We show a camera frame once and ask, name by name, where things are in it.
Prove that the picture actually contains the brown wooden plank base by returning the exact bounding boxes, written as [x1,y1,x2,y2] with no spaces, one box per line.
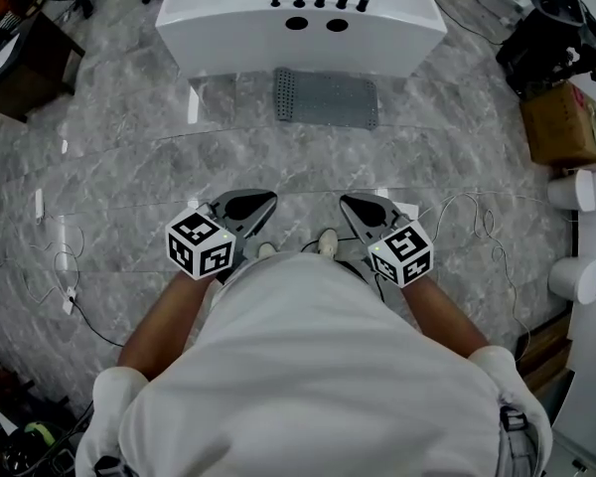
[516,313,575,392]

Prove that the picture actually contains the brown cardboard box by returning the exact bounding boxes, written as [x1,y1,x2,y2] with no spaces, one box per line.
[520,80,596,167]

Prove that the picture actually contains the black power strip cable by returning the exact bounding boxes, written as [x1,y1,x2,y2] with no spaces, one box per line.
[300,236,360,253]

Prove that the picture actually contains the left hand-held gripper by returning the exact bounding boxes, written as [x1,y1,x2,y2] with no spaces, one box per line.
[166,190,278,283]

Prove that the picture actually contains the black adapter cable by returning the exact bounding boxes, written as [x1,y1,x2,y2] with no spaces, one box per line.
[72,300,125,348]

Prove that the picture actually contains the thin black cable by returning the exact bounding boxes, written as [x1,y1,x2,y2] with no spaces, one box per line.
[436,0,503,48]

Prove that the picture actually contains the long white cable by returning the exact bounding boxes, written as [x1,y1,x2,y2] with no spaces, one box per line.
[416,191,532,362]

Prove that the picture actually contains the dark brown wooden table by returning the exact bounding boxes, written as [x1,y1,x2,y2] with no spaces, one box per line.
[0,10,85,123]

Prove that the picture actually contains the person's left forearm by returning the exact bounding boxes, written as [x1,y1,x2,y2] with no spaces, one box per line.
[117,268,215,382]

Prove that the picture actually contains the person's white t-shirt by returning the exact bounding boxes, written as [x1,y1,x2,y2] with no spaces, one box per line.
[74,250,552,477]

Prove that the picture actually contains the white cylindrical holder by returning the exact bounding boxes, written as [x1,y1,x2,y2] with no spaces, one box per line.
[547,168,596,213]
[548,257,596,306]

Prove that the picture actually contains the cluttered dark rack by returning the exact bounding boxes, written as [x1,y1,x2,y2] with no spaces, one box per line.
[0,365,93,477]

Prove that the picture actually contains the grey harness strap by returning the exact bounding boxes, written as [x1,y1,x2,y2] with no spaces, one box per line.
[499,404,537,477]

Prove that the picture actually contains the white bathtub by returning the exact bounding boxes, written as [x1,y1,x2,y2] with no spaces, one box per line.
[155,0,448,80]

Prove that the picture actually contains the grey perforated rubber mat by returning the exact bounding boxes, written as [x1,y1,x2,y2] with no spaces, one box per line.
[271,67,380,131]

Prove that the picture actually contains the person's right beige shoe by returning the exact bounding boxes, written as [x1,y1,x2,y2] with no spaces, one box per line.
[317,229,339,260]

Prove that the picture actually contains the person's right forearm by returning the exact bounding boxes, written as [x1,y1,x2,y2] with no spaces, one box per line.
[401,273,491,360]

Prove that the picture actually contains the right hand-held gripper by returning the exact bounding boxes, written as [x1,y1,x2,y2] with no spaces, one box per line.
[339,192,434,289]

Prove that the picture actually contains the thin white looped cable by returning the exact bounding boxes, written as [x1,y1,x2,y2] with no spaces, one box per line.
[0,216,85,307]

